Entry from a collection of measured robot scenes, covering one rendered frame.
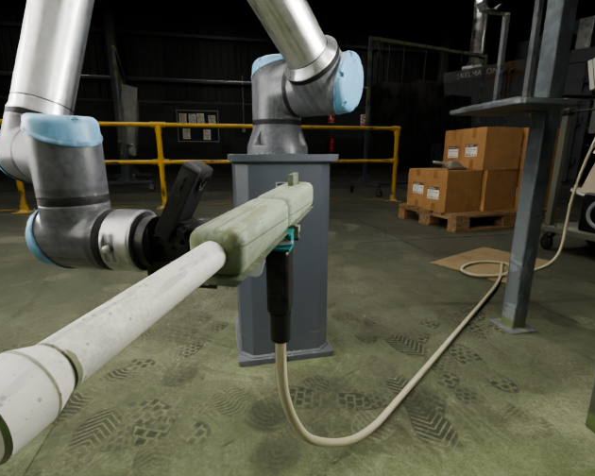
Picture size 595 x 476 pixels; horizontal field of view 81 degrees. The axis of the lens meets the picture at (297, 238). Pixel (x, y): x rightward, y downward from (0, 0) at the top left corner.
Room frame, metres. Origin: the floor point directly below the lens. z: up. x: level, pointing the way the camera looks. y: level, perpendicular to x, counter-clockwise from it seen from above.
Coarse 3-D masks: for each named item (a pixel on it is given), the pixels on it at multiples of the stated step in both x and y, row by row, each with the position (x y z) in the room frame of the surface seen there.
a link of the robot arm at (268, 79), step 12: (264, 60) 1.07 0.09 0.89; (276, 60) 1.06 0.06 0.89; (252, 72) 1.11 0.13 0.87; (264, 72) 1.07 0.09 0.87; (276, 72) 1.06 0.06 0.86; (252, 84) 1.11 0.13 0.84; (264, 84) 1.07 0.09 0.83; (276, 84) 1.04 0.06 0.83; (252, 96) 1.12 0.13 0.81; (264, 96) 1.07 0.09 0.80; (276, 96) 1.05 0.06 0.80; (252, 108) 1.12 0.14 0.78; (264, 108) 1.07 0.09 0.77; (276, 108) 1.06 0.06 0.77; (288, 108) 1.05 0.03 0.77; (300, 120) 1.12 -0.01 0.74
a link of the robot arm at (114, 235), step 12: (108, 216) 0.47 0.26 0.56; (120, 216) 0.47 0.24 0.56; (132, 216) 0.47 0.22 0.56; (144, 216) 0.49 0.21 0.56; (108, 228) 0.46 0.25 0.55; (120, 228) 0.45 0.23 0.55; (132, 228) 0.46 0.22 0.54; (108, 240) 0.45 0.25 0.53; (120, 240) 0.45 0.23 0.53; (132, 240) 0.46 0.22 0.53; (108, 252) 0.45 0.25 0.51; (120, 252) 0.45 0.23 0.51; (132, 252) 0.45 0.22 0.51; (108, 264) 0.46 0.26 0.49; (120, 264) 0.46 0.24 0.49; (132, 264) 0.45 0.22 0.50
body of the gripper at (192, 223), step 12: (156, 216) 0.49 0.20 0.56; (144, 228) 0.46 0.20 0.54; (180, 228) 0.45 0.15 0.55; (192, 228) 0.44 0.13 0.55; (144, 240) 0.46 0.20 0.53; (156, 240) 0.47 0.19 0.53; (180, 240) 0.45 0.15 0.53; (144, 252) 0.45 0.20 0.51; (156, 252) 0.47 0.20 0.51; (168, 252) 0.47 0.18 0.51; (180, 252) 0.44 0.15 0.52; (144, 264) 0.47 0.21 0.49; (156, 264) 0.47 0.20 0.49; (216, 288) 0.43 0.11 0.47
